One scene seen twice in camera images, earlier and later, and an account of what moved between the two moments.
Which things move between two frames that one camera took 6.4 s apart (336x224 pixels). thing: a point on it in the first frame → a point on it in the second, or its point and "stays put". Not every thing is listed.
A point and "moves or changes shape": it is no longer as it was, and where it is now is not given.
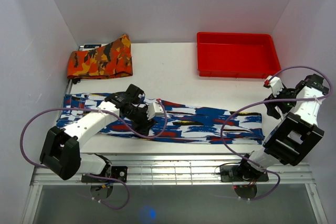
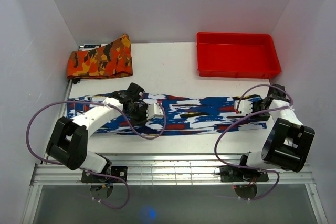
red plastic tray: [221, 54] stays put
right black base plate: [229, 173] stays put
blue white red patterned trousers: [181, 121] moves or changes shape
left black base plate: [117, 172] stays put
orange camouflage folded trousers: [113, 60] stays put
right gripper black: [272, 112] → [261, 118]
